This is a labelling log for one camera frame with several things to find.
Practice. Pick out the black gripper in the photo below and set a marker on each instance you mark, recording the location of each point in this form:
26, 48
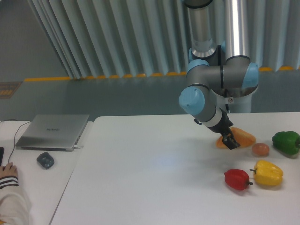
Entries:
218, 122

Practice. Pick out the orange triangular bread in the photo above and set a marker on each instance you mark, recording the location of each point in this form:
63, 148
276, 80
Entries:
244, 138

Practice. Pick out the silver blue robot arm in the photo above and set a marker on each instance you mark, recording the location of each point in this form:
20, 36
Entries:
217, 67

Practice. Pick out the cream striped sleeve forearm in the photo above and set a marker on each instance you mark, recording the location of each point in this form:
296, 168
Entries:
14, 206

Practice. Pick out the person's hand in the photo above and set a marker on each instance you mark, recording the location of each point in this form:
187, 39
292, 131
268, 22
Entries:
8, 170

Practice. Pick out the brown egg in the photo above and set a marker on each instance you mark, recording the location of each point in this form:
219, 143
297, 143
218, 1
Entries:
260, 149

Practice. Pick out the red bell pepper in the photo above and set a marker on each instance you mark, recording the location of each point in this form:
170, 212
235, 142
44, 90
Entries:
237, 179

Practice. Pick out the yellow bell pepper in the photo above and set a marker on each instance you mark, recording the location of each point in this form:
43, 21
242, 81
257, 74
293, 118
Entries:
267, 173

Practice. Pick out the green bell pepper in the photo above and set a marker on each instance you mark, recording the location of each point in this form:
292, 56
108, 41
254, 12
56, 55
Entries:
288, 142

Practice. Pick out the folded grey partition screen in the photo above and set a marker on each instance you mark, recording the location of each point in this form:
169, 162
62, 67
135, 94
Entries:
123, 38

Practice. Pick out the silver laptop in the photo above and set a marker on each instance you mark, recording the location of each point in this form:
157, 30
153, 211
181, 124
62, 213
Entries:
56, 132

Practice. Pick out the black phone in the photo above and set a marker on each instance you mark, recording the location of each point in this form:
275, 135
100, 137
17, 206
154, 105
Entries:
1, 154

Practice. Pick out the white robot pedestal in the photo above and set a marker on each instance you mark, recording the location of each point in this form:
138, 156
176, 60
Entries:
236, 100

